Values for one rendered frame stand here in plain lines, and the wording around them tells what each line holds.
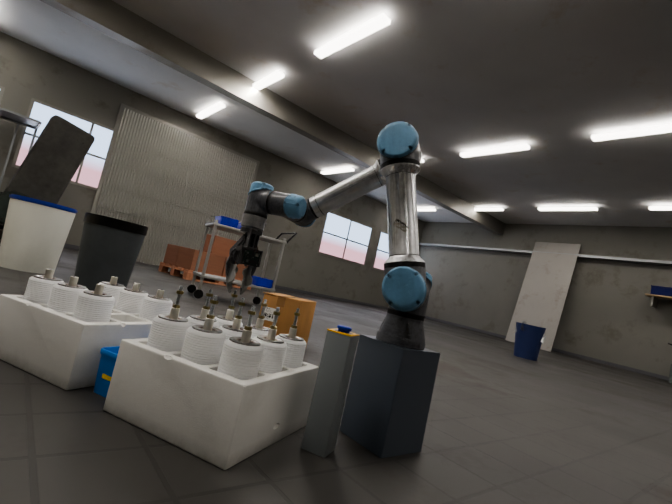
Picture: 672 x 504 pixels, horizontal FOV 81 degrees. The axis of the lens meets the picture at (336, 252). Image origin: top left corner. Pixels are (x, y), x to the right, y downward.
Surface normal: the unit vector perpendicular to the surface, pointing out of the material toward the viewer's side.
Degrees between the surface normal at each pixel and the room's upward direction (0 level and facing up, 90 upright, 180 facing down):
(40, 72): 90
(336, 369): 90
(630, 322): 90
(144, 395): 90
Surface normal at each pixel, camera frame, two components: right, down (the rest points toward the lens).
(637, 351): -0.74, -0.22
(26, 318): -0.36, -0.15
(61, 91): 0.63, 0.07
